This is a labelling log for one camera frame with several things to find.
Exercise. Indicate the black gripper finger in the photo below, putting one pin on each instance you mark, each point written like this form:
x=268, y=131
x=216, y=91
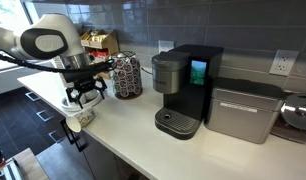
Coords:
x=101, y=89
x=77, y=99

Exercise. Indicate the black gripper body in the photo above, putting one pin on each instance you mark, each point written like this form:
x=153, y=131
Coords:
x=84, y=79

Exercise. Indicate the patterned white paper cup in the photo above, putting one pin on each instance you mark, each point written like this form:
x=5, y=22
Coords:
x=80, y=119

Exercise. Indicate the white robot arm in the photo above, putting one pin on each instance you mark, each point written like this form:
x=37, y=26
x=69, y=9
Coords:
x=53, y=44

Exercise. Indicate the white round cup tray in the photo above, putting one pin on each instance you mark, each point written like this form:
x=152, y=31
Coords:
x=71, y=107

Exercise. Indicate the rear paper cup stack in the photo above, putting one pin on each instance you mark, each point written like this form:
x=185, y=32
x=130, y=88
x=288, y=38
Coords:
x=90, y=95

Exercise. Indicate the paper cup stack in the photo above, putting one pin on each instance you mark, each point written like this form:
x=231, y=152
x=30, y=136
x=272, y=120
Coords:
x=90, y=95
x=59, y=65

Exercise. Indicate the front paper cup stack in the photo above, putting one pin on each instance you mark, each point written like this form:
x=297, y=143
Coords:
x=59, y=65

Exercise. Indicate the black silver coffee machine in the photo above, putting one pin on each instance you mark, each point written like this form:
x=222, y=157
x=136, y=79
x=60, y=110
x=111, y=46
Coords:
x=184, y=76

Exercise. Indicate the silver countertop bin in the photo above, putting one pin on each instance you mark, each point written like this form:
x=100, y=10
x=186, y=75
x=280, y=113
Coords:
x=244, y=109

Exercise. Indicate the chrome round lid appliance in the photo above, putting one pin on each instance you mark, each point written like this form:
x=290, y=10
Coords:
x=291, y=123

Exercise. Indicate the wire coffee pod carousel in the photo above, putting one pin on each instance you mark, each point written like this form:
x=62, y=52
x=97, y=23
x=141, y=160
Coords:
x=126, y=77

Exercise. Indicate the black cabinet drawers with handles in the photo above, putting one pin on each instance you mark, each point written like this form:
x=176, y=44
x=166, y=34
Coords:
x=78, y=156

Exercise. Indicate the small white wall outlet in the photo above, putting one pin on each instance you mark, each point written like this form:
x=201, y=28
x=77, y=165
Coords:
x=165, y=46

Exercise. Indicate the white wall power outlet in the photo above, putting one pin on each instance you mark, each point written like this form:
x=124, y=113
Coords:
x=283, y=62

